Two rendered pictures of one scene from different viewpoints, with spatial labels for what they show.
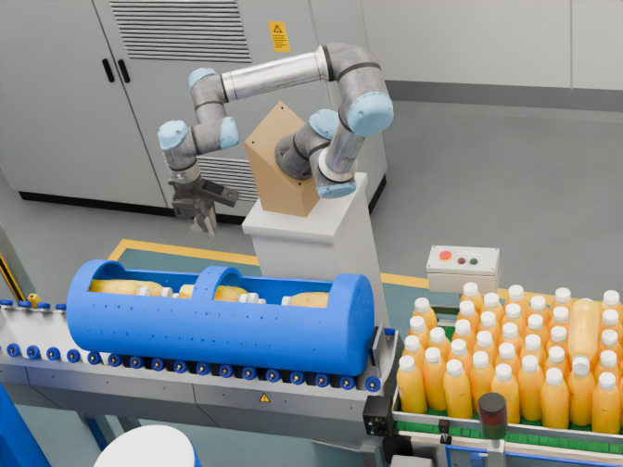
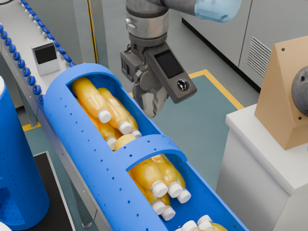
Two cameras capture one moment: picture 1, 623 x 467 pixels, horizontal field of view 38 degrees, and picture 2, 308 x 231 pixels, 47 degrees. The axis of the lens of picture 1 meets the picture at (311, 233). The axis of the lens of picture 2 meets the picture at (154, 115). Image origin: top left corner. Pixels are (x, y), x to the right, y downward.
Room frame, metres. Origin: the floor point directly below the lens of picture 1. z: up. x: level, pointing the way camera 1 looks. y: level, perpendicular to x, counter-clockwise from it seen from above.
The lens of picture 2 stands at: (1.51, -0.04, 1.94)
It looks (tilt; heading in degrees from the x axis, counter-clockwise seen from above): 44 degrees down; 33
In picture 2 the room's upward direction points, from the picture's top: straight up
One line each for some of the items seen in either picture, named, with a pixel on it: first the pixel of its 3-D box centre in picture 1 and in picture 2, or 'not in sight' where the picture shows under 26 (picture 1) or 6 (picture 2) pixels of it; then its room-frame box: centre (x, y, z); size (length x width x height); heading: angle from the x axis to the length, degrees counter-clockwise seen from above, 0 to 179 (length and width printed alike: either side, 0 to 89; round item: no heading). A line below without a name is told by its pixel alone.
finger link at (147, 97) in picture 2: (200, 229); (141, 100); (1.96, 0.29, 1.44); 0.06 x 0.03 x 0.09; 66
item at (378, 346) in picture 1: (378, 350); not in sight; (1.80, -0.11, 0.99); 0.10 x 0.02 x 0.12; 156
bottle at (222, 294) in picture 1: (212, 298); (140, 163); (2.00, 0.32, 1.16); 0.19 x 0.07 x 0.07; 66
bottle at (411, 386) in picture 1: (411, 387); not in sight; (1.63, -0.16, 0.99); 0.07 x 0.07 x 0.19
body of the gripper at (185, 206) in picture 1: (190, 194); (146, 55); (1.98, 0.28, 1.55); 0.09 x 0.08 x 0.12; 66
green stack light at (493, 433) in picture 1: (493, 422); not in sight; (1.31, -0.31, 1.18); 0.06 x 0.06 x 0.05
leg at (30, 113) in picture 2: not in sight; (24, 94); (2.58, 1.77, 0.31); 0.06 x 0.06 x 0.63; 66
